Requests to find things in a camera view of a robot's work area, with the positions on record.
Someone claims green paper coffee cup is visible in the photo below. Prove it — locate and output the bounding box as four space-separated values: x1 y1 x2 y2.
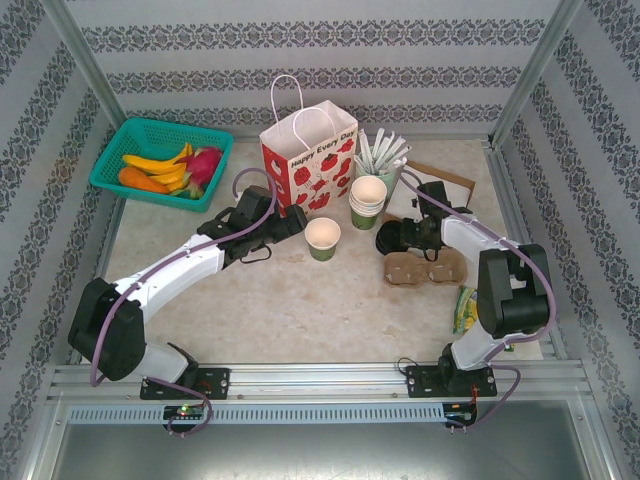
303 217 342 263

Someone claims brown pulp cup carrier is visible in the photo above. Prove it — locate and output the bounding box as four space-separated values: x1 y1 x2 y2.
382 249 470 288

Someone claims red and white paper bag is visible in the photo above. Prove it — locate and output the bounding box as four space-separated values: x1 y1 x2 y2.
258 74 360 221

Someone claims mint green straw holder cup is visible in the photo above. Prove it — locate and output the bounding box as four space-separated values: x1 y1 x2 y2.
353 152 402 196

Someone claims brown cardboard napkin box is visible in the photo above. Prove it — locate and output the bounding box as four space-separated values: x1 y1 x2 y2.
382 159 476 226

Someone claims stack of green paper cups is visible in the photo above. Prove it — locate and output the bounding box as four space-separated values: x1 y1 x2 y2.
348 177 390 232

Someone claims pink toy dragon fruit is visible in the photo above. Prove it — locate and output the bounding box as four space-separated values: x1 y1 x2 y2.
177 145 224 200

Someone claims green and yellow candy packet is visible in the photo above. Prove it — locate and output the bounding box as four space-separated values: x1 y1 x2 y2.
452 284 482 335

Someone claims yellow toy banana bunch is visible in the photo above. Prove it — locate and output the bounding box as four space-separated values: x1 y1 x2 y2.
122 142 195 195

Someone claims teal plastic basket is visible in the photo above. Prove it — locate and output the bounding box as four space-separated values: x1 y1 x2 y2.
88 117 235 214

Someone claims right small circuit board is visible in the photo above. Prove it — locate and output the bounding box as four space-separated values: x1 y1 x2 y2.
444 402 479 426

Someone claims small circuit board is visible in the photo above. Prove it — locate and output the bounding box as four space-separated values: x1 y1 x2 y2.
163 404 206 420
444 402 479 426

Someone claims left small circuit board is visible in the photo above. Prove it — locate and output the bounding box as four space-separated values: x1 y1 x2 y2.
163 404 206 420

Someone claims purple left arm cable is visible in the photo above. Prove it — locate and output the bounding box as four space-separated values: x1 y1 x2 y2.
89 168 276 439

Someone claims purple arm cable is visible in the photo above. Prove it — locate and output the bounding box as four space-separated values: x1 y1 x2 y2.
89 168 276 439
398 168 556 432

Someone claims aluminium side rail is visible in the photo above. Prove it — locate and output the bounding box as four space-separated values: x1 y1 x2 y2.
67 199 126 364
482 137 569 361

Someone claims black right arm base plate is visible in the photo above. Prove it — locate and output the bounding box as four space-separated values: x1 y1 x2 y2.
404 364 499 399

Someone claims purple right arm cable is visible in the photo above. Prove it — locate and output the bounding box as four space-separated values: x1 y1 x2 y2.
398 168 556 432

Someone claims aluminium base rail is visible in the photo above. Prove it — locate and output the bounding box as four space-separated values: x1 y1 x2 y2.
47 362 586 401

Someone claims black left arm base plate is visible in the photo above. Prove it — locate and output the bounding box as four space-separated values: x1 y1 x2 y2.
139 367 231 401

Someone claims grey slotted cable duct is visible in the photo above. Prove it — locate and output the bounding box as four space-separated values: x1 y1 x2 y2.
67 402 446 426

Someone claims aluminium frame post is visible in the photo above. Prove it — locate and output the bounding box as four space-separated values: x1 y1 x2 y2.
485 0 585 147
39 0 130 136

